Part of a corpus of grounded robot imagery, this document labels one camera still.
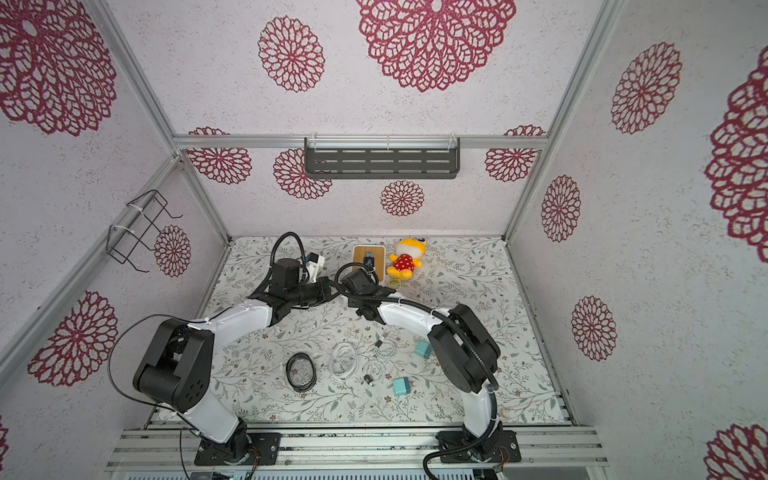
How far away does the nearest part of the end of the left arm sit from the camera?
0.78 m

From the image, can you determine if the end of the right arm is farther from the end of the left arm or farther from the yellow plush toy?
the yellow plush toy

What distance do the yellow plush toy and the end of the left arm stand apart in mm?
309

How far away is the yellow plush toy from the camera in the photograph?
3.48ft

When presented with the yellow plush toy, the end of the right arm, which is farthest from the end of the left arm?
the yellow plush toy
